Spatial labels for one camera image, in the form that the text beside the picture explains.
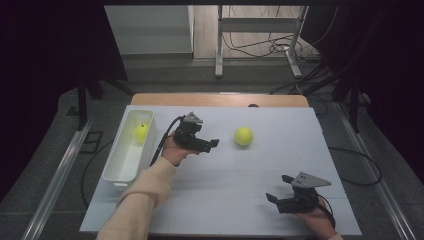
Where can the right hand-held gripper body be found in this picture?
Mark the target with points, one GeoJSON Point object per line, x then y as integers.
{"type": "Point", "coordinates": [303, 198]}

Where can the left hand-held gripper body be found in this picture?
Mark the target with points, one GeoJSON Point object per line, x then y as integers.
{"type": "Point", "coordinates": [190, 136]}

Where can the plain yellow tennis ball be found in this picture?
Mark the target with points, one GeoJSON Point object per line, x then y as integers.
{"type": "Point", "coordinates": [243, 136]}

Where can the yellow tennis ball black print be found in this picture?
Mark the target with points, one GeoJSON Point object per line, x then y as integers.
{"type": "Point", "coordinates": [141, 132]}

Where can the white plastic bin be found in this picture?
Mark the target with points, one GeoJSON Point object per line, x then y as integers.
{"type": "Point", "coordinates": [128, 160]}

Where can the person's left hand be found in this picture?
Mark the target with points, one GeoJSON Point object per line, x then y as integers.
{"type": "Point", "coordinates": [175, 151]}

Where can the person's right hand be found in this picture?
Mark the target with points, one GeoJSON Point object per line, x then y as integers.
{"type": "Point", "coordinates": [316, 221]}

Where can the white table sheet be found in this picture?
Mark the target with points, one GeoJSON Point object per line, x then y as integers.
{"type": "Point", "coordinates": [233, 173]}

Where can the wooden table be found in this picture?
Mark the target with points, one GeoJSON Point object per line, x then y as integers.
{"type": "Point", "coordinates": [216, 99]}

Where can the small dark round object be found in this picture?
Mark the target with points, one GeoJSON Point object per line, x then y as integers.
{"type": "Point", "coordinates": [253, 105]}

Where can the dark floor socket plate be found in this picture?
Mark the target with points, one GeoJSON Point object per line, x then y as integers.
{"type": "Point", "coordinates": [92, 142]}

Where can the black stand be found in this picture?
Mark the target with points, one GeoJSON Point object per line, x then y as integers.
{"type": "Point", "coordinates": [353, 96]}
{"type": "Point", "coordinates": [82, 100]}

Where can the white cabinet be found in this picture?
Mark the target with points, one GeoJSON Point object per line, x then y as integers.
{"type": "Point", "coordinates": [150, 30]}

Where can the dark curtain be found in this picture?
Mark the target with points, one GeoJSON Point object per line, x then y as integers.
{"type": "Point", "coordinates": [393, 66]}
{"type": "Point", "coordinates": [43, 66]}

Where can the metal floor rail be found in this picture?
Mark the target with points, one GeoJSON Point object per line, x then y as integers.
{"type": "Point", "coordinates": [376, 180]}
{"type": "Point", "coordinates": [56, 186]}

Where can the white metal desk frame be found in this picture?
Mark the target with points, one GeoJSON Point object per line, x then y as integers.
{"type": "Point", "coordinates": [258, 25]}

